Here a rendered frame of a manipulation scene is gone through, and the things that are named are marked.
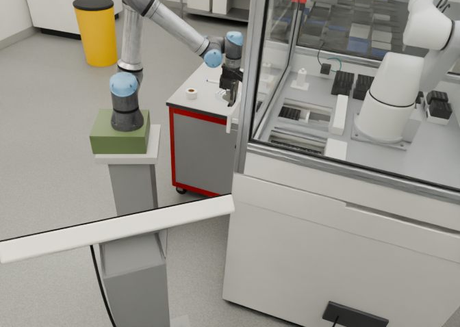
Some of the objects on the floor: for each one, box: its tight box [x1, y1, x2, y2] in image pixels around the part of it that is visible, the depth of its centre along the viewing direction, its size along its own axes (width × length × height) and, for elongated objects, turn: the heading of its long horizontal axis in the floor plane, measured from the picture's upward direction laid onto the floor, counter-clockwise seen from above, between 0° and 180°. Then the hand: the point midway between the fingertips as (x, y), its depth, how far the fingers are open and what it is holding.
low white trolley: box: [166, 62, 244, 197], centre depth 250 cm, size 58×62×76 cm
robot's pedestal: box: [95, 125, 168, 259], centre depth 201 cm, size 30×30×76 cm
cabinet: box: [222, 200, 460, 327], centre depth 198 cm, size 95×103×80 cm
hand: (233, 102), depth 184 cm, fingers closed on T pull, 3 cm apart
